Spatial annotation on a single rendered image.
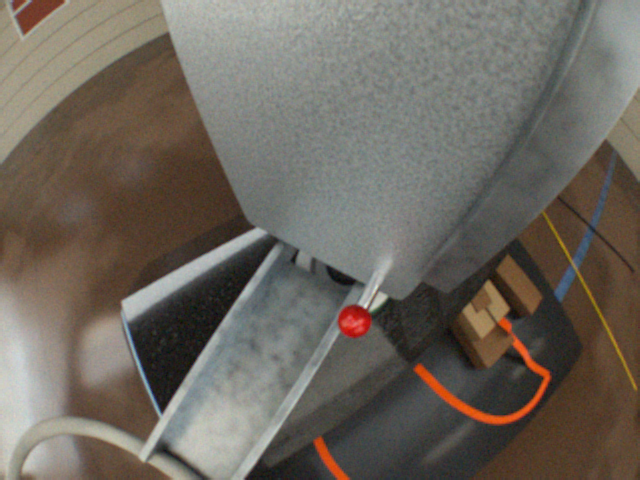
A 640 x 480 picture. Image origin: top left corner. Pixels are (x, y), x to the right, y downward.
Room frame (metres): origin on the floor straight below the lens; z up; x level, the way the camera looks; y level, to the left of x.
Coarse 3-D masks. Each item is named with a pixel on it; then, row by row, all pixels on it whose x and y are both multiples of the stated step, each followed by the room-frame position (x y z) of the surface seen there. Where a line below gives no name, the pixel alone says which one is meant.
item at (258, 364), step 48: (288, 288) 0.11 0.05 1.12; (336, 288) 0.11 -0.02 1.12; (240, 336) 0.05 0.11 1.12; (288, 336) 0.04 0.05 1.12; (336, 336) 0.04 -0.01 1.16; (192, 384) -0.02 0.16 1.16; (240, 384) -0.02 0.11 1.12; (288, 384) -0.02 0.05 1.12; (192, 432) -0.09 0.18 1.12; (240, 432) -0.08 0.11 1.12
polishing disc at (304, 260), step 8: (304, 256) 0.24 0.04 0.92; (296, 264) 0.22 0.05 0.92; (304, 264) 0.22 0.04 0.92; (312, 264) 0.22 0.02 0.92; (320, 264) 0.22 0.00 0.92; (312, 272) 0.20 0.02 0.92; (320, 272) 0.20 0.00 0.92; (328, 280) 0.18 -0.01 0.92; (344, 288) 0.16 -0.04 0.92; (376, 296) 0.14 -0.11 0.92; (384, 296) 0.14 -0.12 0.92; (376, 304) 0.12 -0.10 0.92
